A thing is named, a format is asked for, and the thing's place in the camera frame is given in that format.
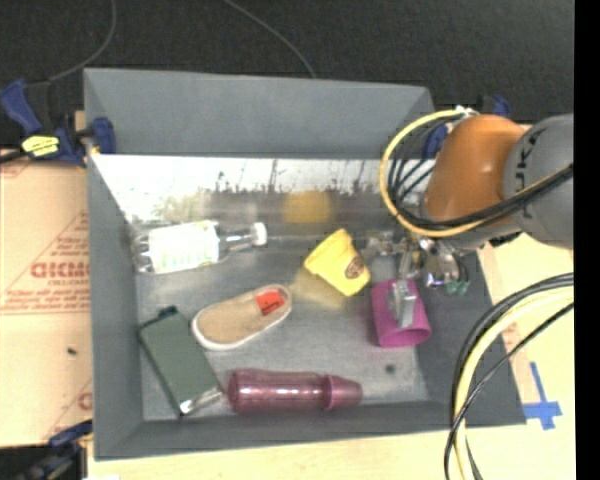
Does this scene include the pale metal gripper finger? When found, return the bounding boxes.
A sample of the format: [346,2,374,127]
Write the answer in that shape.
[398,281,419,330]
[385,279,405,320]

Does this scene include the magenta cup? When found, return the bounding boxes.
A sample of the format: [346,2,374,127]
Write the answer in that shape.
[369,277,433,349]

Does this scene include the yellow cup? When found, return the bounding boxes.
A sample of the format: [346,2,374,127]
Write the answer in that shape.
[303,227,372,298]

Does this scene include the dark purple plastic bottle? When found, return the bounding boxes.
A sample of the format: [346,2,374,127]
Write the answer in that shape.
[226,367,364,416]

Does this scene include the tan shoe with red label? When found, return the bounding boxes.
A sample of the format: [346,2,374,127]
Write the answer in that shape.
[190,283,294,352]

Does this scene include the clear plastic bottle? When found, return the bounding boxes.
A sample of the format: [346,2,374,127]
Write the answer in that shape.
[129,219,269,275]

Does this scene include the dark green flat block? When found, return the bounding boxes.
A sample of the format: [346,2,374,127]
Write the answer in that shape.
[138,305,227,417]

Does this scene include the grey metal bin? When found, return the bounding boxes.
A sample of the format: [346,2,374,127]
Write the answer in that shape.
[82,67,527,460]

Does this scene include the brown cardboard board red print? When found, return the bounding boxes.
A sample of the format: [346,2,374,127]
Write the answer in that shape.
[0,149,94,450]

